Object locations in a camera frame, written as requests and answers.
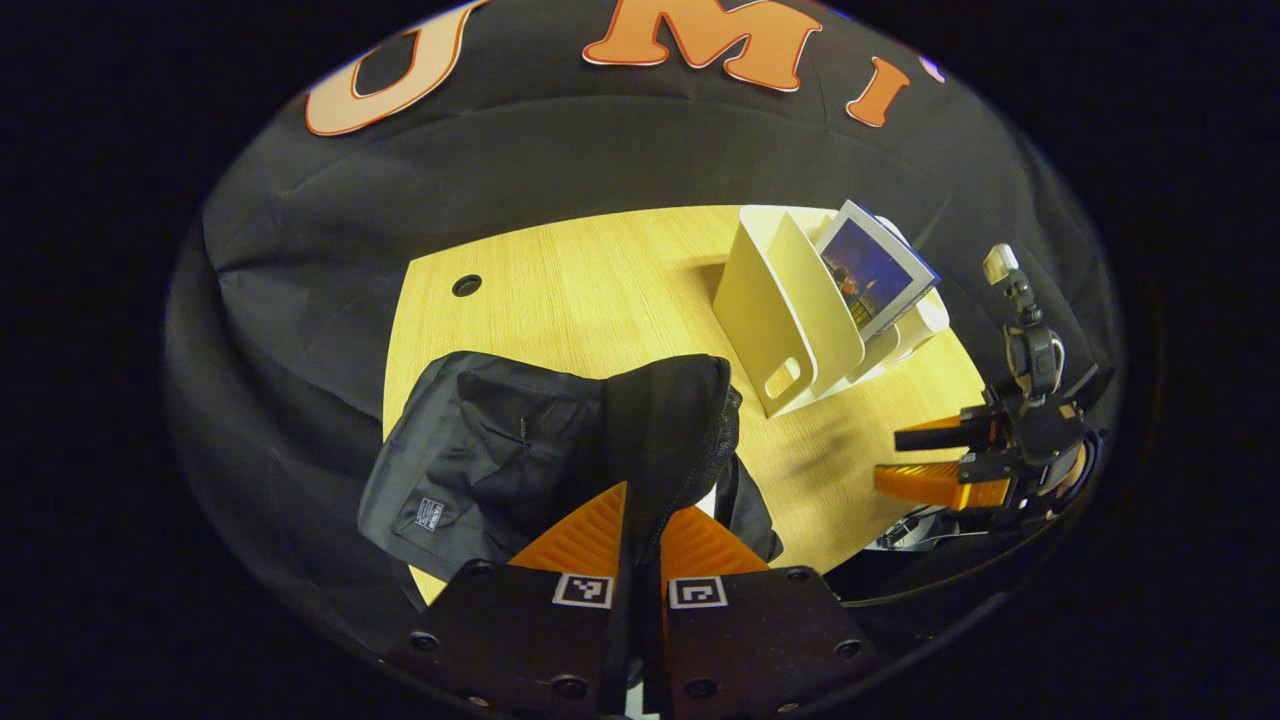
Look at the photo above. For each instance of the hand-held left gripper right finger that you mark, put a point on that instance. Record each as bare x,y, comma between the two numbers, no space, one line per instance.
760,640

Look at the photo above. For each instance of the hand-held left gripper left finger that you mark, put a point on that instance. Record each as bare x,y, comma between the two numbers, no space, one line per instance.
530,640

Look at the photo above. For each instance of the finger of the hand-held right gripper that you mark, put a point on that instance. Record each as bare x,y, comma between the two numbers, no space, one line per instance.
950,485
950,433

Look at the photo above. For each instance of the blue cover book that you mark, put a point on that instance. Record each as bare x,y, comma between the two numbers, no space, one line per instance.
870,270

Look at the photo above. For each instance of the black schoolbag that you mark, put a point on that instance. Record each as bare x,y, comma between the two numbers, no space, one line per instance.
500,450

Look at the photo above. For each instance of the white bookshelf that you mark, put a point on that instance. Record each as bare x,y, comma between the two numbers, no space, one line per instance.
770,300

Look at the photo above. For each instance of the black table grommet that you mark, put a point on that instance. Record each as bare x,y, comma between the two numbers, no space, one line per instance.
466,285

